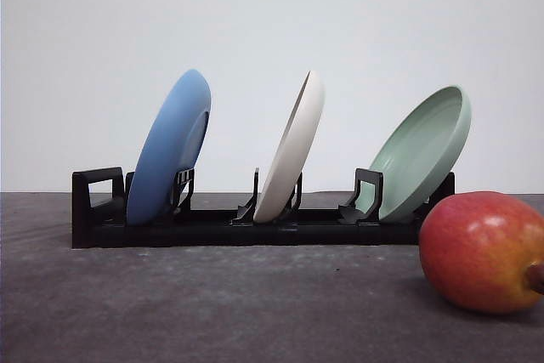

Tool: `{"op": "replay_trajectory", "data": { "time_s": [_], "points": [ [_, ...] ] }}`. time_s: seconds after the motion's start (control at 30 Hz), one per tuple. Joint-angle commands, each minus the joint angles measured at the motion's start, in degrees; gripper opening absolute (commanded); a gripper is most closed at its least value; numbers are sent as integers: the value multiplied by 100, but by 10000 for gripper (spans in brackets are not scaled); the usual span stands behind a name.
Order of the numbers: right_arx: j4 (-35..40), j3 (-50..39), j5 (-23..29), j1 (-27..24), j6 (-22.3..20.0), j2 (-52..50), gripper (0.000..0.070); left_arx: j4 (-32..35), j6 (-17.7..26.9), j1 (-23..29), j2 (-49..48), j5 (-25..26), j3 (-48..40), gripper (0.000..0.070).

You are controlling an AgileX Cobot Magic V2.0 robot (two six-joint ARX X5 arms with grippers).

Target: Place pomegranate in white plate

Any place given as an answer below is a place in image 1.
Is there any white plate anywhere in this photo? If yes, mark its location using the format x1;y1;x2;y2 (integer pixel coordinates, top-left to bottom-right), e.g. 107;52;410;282
253;71;326;224

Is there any blue plate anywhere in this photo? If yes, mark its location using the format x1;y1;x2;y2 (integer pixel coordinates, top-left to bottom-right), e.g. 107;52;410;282
127;69;212;226

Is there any green plate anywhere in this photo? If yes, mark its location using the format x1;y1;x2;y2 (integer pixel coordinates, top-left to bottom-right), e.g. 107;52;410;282
356;85;472;223

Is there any black plastic plate rack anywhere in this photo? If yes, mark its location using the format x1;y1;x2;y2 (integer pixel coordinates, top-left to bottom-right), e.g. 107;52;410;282
72;167;456;248

